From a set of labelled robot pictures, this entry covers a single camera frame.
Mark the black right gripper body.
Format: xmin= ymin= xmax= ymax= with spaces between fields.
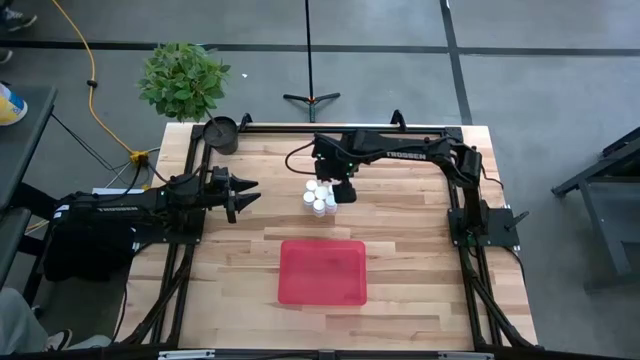
xmin=313 ymin=130 xmax=359 ymax=184

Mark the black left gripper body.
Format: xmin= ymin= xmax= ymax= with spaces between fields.
xmin=208 ymin=173 xmax=240 ymax=225

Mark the pink translucent plastic basket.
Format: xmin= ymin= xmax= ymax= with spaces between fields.
xmin=277 ymin=238 xmax=369 ymax=307

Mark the black plant pot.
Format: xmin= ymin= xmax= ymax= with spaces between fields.
xmin=202 ymin=115 xmax=240 ymax=156

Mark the black tripod stand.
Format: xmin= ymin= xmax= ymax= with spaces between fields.
xmin=282 ymin=0 xmax=342 ymax=124

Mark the white paper sheet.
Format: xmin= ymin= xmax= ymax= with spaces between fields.
xmin=92 ymin=186 xmax=146 ymax=196

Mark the green leafy plant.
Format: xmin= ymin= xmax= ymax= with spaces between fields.
xmin=137 ymin=41 xmax=232 ymax=124

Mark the black bag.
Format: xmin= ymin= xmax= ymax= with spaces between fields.
xmin=43 ymin=219 xmax=139 ymax=282

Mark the person's leg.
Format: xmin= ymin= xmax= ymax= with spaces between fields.
xmin=0 ymin=287 xmax=51 ymax=356
xmin=64 ymin=333 xmax=114 ymax=351

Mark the dark grey side table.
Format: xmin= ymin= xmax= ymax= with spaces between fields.
xmin=0 ymin=84 xmax=59 ymax=211

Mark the black office chair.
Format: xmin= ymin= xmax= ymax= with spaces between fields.
xmin=0 ymin=182 xmax=59 ymax=301

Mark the yellow blue white container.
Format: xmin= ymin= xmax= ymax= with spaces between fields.
xmin=0 ymin=82 xmax=29 ymax=126

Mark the dark metal table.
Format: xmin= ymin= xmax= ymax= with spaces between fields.
xmin=551 ymin=127 xmax=640 ymax=291

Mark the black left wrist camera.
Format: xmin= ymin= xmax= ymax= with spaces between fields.
xmin=210 ymin=166 xmax=233 ymax=188

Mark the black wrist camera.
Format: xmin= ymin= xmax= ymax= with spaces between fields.
xmin=313 ymin=158 xmax=335 ymax=183
xmin=210 ymin=166 xmax=233 ymax=188

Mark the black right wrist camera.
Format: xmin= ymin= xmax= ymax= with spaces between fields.
xmin=313 ymin=158 xmax=335 ymax=183

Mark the black right arm cable loop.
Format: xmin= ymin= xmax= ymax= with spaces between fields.
xmin=284 ymin=141 xmax=317 ymax=176

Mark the black aluminium table frame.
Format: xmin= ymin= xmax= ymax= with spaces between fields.
xmin=114 ymin=109 xmax=539 ymax=351

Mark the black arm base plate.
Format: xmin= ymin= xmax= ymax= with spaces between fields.
xmin=448 ymin=205 xmax=521 ymax=249
xmin=133 ymin=219 xmax=206 ymax=246

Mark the black floor cable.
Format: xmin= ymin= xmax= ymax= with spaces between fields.
xmin=49 ymin=112 xmax=136 ymax=176

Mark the silver metal bracket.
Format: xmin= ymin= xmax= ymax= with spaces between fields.
xmin=158 ymin=349 xmax=216 ymax=360
xmin=438 ymin=351 xmax=495 ymax=360

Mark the black lever handle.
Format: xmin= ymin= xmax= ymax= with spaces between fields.
xmin=503 ymin=209 xmax=530 ymax=232

